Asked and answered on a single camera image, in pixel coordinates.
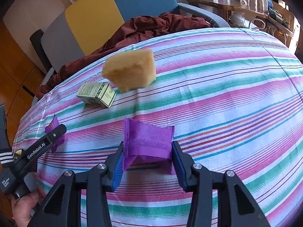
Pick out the wooden wardrobe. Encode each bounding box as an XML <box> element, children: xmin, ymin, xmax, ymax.
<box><xmin>0</xmin><ymin>19</ymin><xmax>46</xmax><ymax>218</ymax></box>

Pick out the maroon blanket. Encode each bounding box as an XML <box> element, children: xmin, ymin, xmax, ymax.
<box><xmin>35</xmin><ymin>12</ymin><xmax>212</xmax><ymax>99</ymax></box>

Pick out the striped bed sheet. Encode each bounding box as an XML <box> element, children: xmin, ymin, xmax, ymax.
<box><xmin>13</xmin><ymin>28</ymin><xmax>302</xmax><ymax>226</ymax></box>

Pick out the yellow sponge block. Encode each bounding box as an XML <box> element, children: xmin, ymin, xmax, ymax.
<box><xmin>102</xmin><ymin>49</ymin><xmax>156</xmax><ymax>93</ymax></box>

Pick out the person left hand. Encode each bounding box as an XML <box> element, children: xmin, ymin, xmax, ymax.
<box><xmin>11</xmin><ymin>186</ymin><xmax>46</xmax><ymax>227</ymax></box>

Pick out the purple snack packet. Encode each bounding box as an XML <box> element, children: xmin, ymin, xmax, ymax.
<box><xmin>45</xmin><ymin>114</ymin><xmax>66</xmax><ymax>153</ymax></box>
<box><xmin>122</xmin><ymin>118</ymin><xmax>175</xmax><ymax>175</ymax></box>

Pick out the green medicine box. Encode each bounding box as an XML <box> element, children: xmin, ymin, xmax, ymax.
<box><xmin>76</xmin><ymin>82</ymin><xmax>117</xmax><ymax>108</ymax></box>

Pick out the grey yellow blue headboard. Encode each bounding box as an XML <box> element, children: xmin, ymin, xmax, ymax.
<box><xmin>41</xmin><ymin>0</ymin><xmax>180</xmax><ymax>71</ymax></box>

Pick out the wooden side desk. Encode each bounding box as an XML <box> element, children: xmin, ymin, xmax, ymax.
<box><xmin>186</xmin><ymin>0</ymin><xmax>300</xmax><ymax>47</ymax></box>

